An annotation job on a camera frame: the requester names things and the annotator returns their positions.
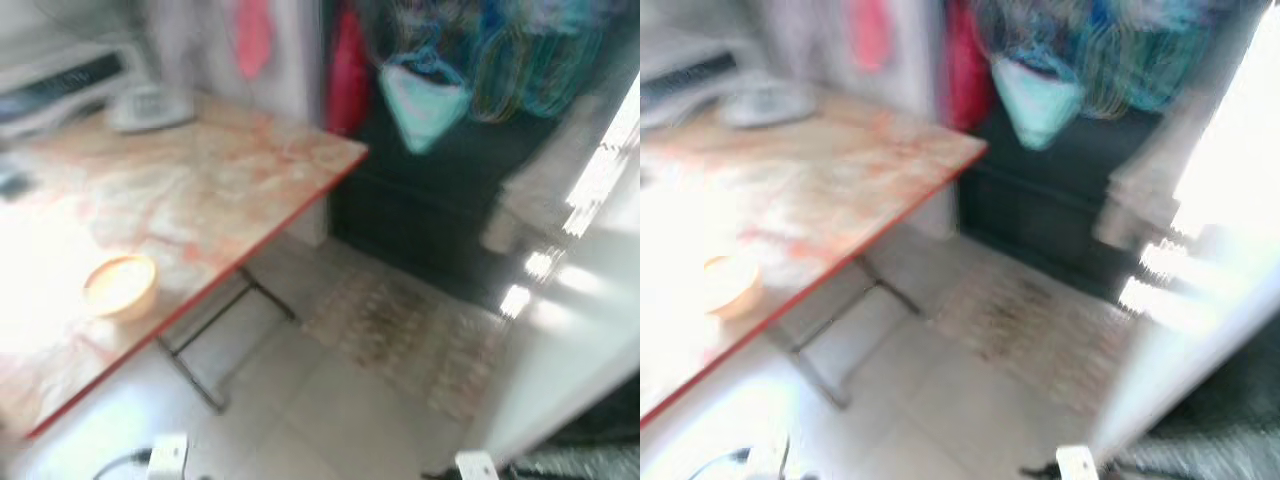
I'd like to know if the white door panel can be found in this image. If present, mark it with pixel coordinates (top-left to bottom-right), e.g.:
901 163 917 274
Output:
1085 0 1280 466
465 75 641 466

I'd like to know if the tan round bowl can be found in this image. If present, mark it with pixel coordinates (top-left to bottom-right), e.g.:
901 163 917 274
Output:
700 250 766 323
83 253 159 323

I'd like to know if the white patterned hanging cloth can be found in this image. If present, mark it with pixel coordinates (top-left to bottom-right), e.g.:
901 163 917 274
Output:
480 95 601 256
1095 90 1216 251

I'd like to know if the white appliance with dark panel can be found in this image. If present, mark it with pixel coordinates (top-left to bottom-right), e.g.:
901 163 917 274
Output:
0 40 146 141
640 40 761 116

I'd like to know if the marble pattern red-edged table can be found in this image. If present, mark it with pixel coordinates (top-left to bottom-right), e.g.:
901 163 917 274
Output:
0 90 369 441
640 85 989 426

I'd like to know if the dark green cabinet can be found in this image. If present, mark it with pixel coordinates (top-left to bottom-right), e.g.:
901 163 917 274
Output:
955 100 1201 301
330 100 601 306

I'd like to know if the beige patterned floor mat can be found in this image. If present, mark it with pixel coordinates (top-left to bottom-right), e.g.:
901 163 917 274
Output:
300 265 511 421
925 260 1136 416

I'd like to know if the mint green underwear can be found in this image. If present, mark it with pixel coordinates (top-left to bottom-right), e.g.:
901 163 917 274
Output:
378 60 471 156
992 55 1086 151

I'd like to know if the pink hanging cloth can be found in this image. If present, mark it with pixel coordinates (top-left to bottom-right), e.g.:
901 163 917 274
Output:
232 0 276 81
850 0 893 73

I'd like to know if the red hanging bag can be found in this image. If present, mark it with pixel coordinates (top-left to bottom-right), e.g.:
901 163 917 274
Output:
322 5 376 136
945 5 996 131

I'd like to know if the dark metal table frame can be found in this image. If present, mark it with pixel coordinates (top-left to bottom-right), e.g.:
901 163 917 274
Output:
155 268 298 414
790 255 921 411

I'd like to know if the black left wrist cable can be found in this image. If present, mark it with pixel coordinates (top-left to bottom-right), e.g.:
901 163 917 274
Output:
95 450 151 480
688 450 749 480

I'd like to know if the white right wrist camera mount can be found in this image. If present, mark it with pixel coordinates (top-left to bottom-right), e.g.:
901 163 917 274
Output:
455 450 501 480
1055 445 1101 480

